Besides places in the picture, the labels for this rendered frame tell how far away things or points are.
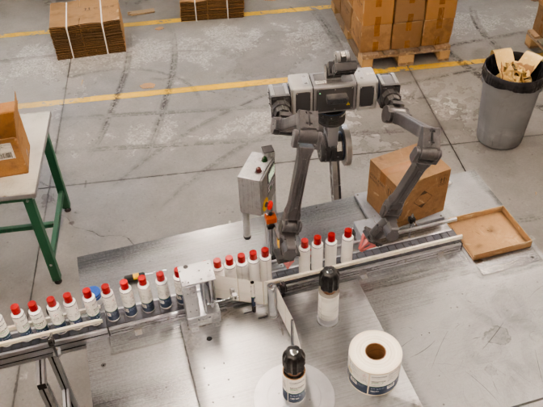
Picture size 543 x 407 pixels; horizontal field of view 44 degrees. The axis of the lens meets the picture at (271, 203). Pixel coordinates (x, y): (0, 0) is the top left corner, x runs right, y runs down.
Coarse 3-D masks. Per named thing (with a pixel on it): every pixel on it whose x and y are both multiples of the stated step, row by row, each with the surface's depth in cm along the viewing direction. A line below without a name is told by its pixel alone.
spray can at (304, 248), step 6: (306, 240) 291; (300, 246) 294; (306, 246) 292; (300, 252) 294; (306, 252) 293; (300, 258) 297; (306, 258) 296; (300, 264) 299; (306, 264) 298; (300, 270) 302; (306, 270) 301
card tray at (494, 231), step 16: (496, 208) 335; (448, 224) 332; (464, 224) 331; (480, 224) 331; (496, 224) 331; (512, 224) 330; (464, 240) 323; (480, 240) 323; (496, 240) 323; (512, 240) 323; (528, 240) 319; (480, 256) 313
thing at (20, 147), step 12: (0, 108) 385; (12, 108) 384; (0, 120) 384; (12, 120) 386; (0, 132) 388; (12, 132) 390; (24, 132) 389; (0, 144) 364; (12, 144) 365; (24, 144) 384; (0, 156) 369; (12, 156) 370; (24, 156) 377; (0, 168) 374; (12, 168) 375; (24, 168) 377
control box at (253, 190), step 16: (256, 160) 271; (272, 160) 271; (240, 176) 264; (256, 176) 263; (272, 176) 276; (240, 192) 269; (256, 192) 266; (272, 192) 281; (240, 208) 275; (256, 208) 272
